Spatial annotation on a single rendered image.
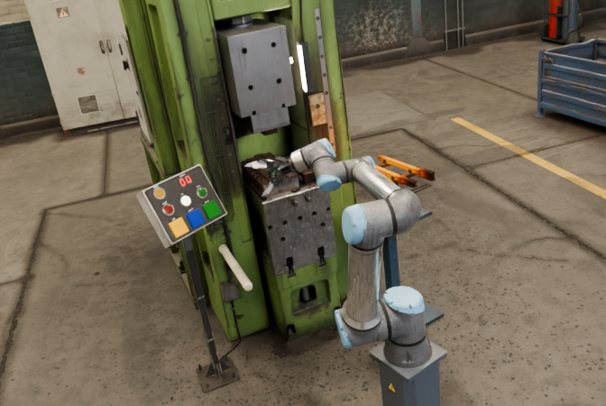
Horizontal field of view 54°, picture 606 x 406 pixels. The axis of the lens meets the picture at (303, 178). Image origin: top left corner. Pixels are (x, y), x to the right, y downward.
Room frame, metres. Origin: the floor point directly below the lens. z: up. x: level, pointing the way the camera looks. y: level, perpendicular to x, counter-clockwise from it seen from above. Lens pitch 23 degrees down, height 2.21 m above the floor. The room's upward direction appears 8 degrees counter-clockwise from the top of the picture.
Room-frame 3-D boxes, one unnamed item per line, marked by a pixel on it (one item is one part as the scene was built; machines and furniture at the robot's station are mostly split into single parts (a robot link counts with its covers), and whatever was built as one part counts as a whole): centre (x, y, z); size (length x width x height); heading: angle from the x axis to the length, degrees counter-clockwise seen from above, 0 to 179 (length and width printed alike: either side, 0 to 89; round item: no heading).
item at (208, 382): (2.62, 0.62, 0.05); 0.22 x 0.22 x 0.09; 20
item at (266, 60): (3.10, 0.15, 1.57); 0.42 x 0.39 x 0.40; 20
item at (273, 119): (3.08, 0.19, 1.32); 0.42 x 0.20 x 0.10; 20
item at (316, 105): (3.12, -0.13, 1.27); 0.09 x 0.02 x 0.17; 110
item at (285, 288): (3.11, 0.14, 0.23); 0.55 x 0.37 x 0.47; 20
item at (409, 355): (1.88, -0.32, 0.65); 0.19 x 0.19 x 0.10
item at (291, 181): (3.08, 0.19, 0.96); 0.42 x 0.20 x 0.09; 20
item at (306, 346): (2.84, 0.11, 0.01); 0.58 x 0.39 x 0.01; 110
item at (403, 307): (1.88, -0.31, 0.79); 0.17 x 0.15 x 0.18; 98
